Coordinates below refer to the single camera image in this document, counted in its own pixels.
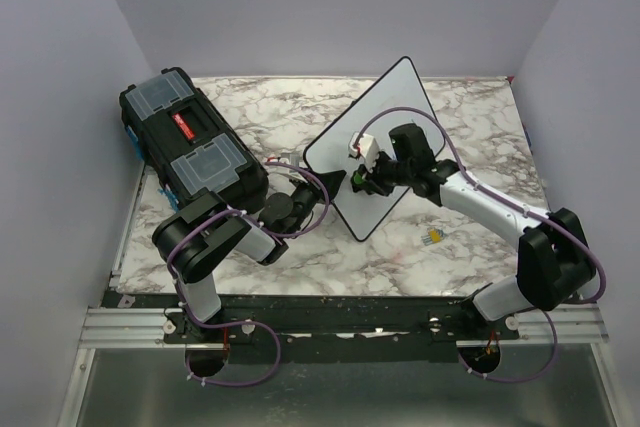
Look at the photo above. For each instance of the black plastic toolbox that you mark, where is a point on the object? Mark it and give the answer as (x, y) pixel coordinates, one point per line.
(192, 148)

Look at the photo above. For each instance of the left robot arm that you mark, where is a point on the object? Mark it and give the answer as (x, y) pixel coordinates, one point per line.
(196, 239)

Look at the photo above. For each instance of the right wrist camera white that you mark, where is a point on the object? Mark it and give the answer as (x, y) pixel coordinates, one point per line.
(365, 148)

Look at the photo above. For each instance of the green black whiteboard eraser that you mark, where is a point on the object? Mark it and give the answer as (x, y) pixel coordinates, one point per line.
(358, 182)

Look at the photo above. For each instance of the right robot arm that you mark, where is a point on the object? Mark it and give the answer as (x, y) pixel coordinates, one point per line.
(552, 259)

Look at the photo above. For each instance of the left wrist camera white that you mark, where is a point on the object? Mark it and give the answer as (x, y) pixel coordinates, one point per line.
(294, 159)

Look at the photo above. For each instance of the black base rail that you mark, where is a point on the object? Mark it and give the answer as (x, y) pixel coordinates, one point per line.
(258, 329)

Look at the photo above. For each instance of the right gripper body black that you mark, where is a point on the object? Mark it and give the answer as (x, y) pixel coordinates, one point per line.
(388, 173)

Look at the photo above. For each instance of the yellow grey small connector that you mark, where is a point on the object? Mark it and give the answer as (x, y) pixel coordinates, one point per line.
(433, 236)

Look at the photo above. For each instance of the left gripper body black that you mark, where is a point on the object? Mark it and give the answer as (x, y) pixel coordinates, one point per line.
(305, 198)

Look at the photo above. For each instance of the aluminium extrusion frame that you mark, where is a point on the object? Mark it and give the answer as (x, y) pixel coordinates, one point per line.
(107, 327)

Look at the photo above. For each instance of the white whiteboard black frame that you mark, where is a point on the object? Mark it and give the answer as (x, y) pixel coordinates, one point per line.
(396, 98)

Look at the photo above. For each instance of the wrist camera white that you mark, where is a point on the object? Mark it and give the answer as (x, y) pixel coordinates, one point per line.
(365, 148)
(294, 159)

